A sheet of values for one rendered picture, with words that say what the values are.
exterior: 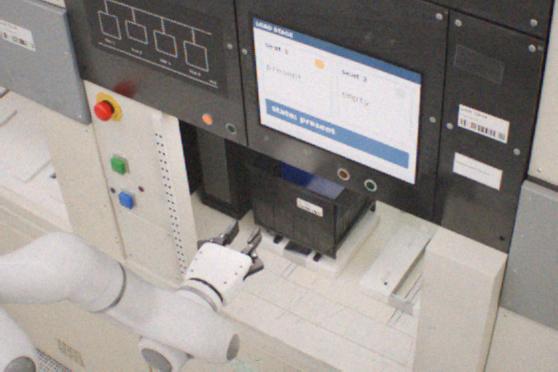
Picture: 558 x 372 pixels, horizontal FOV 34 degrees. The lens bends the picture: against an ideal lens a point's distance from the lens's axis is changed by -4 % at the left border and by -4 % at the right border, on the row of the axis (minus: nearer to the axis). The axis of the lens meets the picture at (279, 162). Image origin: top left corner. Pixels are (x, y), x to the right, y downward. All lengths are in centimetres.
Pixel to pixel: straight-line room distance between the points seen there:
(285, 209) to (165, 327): 62
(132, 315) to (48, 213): 96
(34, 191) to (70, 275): 115
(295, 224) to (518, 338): 65
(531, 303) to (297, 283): 74
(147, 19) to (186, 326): 51
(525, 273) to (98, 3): 85
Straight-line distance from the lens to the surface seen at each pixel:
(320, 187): 206
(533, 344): 158
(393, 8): 126
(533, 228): 137
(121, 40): 166
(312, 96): 143
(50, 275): 128
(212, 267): 167
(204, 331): 149
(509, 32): 119
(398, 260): 208
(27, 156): 254
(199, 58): 154
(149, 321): 146
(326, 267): 207
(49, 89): 191
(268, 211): 205
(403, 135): 138
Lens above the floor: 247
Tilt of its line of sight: 43 degrees down
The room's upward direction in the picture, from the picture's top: 4 degrees counter-clockwise
